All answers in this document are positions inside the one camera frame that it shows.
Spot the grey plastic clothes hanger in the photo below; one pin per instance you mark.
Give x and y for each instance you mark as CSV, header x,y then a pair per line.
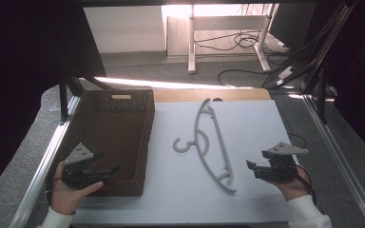
x,y
197,129

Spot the dark curtain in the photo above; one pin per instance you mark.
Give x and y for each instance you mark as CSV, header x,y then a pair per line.
x,y
361,63
19,63

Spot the aluminium frame rail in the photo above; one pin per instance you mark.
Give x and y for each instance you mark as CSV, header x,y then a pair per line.
x,y
41,177
342,164

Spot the person's right hand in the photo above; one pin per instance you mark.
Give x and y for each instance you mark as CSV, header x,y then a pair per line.
x,y
294,189

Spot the white table cover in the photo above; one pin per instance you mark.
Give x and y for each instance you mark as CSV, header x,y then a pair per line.
x,y
177,196

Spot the black diagonal frame struts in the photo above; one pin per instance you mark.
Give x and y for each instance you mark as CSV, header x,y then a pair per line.
x,y
316,47

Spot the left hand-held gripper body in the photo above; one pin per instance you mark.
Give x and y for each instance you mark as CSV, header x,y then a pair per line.
x,y
76,172

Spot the white power strip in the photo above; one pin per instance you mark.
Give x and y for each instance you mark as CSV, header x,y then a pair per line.
x,y
285,72

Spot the person's left hand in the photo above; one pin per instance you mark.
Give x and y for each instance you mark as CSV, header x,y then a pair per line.
x,y
64,196

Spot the brown woven basket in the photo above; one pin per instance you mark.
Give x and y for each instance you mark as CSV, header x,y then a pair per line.
x,y
117,136

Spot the white panel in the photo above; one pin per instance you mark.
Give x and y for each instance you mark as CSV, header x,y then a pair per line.
x,y
123,28

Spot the black metal stand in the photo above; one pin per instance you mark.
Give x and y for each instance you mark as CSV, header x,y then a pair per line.
x,y
63,101
322,98

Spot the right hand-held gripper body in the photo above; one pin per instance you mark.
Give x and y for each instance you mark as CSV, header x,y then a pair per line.
x,y
282,166

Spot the white metal desk frame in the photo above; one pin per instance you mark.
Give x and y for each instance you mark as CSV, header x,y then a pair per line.
x,y
191,47

